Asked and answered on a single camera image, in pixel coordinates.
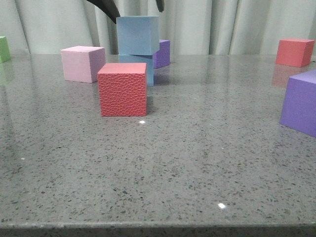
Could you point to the green foam cube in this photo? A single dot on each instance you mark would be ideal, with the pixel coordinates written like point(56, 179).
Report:
point(4, 50)

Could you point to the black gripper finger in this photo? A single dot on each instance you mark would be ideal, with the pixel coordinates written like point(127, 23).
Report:
point(108, 7)
point(160, 5)

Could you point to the pink foam cube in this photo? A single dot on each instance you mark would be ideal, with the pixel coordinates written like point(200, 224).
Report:
point(82, 63)

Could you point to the smooth red foam cube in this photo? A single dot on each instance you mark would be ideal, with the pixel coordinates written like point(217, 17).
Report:
point(295, 52)

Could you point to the textured red foam cube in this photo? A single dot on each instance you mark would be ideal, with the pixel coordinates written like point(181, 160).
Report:
point(123, 89)

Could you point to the light blue foam cube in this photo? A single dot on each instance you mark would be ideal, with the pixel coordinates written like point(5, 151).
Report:
point(148, 59)

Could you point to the purple foam cube back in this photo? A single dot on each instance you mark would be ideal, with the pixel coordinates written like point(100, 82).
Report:
point(162, 57)

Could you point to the grey-green curtain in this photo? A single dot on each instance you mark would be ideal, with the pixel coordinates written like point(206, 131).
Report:
point(194, 27)

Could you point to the large purple foam cube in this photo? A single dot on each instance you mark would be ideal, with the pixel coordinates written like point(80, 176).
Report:
point(299, 106)

